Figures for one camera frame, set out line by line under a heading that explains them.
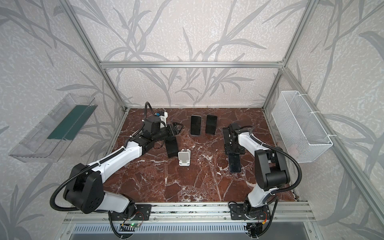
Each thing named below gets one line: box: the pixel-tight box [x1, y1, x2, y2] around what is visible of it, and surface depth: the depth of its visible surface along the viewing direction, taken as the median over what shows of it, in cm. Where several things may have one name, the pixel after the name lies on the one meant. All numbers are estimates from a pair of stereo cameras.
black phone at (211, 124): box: [205, 114, 218, 135], surface depth 101 cm
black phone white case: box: [228, 153, 242, 173], surface depth 88 cm
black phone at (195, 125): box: [190, 114, 202, 137], surface depth 101 cm
